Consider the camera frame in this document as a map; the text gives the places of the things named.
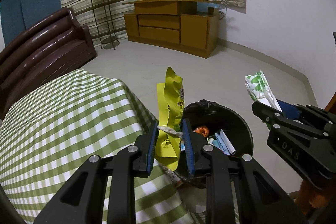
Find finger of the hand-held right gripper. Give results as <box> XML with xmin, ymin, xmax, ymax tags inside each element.
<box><xmin>251</xmin><ymin>100</ymin><xmax>289</xmax><ymax>131</ymax></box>
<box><xmin>277</xmin><ymin>99</ymin><xmax>336</xmax><ymax>137</ymax></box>

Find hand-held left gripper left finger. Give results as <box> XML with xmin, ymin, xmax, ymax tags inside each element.
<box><xmin>33</xmin><ymin>119</ymin><xmax>159</xmax><ymax>224</ymax></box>

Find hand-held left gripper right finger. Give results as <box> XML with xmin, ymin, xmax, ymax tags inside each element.
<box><xmin>182</xmin><ymin>118</ymin><xmax>309</xmax><ymax>224</ymax></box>

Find orange plastic bag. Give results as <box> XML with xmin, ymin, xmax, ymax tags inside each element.
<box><xmin>194</xmin><ymin>126</ymin><xmax>210</xmax><ymax>136</ymax></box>

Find green leaf print packet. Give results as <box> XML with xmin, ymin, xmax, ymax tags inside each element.
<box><xmin>245</xmin><ymin>70</ymin><xmax>283</xmax><ymax>112</ymax></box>

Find bin with black bag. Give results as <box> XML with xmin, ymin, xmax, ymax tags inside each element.
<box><xmin>172</xmin><ymin>99</ymin><xmax>254</xmax><ymax>189</ymax></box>

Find yellow snack wrapper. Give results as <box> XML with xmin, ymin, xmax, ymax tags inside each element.
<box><xmin>154</xmin><ymin>67</ymin><xmax>185</xmax><ymax>171</ymax></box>

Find person's right forearm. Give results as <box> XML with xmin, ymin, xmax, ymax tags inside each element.
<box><xmin>294</xmin><ymin>177</ymin><xmax>334</xmax><ymax>218</ymax></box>

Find brown wooden furniture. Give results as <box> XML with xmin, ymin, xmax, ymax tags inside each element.
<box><xmin>324</xmin><ymin>93</ymin><xmax>336</xmax><ymax>114</ymax></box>

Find green checkered tablecloth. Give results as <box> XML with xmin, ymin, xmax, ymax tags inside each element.
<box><xmin>0</xmin><ymin>69</ymin><xmax>240</xmax><ymax>224</ymax></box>

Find black metal plant stand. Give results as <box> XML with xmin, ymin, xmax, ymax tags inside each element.
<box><xmin>90</xmin><ymin>0</ymin><xmax>120</xmax><ymax>50</ymax></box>

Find light blue box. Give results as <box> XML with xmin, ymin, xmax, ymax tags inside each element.
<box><xmin>197</xmin><ymin>1</ymin><xmax>218</xmax><ymax>13</ymax></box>

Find wooden cabinet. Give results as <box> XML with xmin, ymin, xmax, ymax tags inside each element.
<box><xmin>122</xmin><ymin>0</ymin><xmax>223</xmax><ymax>59</ymax></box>

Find dark brown leather sofa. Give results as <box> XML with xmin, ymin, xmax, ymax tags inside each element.
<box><xmin>0</xmin><ymin>7</ymin><xmax>98</xmax><ymax>119</ymax></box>

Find blue curtain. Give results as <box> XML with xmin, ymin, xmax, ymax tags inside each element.
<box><xmin>0</xmin><ymin>0</ymin><xmax>62</xmax><ymax>47</ymax></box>

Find black cable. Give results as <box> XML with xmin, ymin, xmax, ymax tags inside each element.
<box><xmin>218</xmin><ymin>2</ymin><xmax>229</xmax><ymax>21</ymax></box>

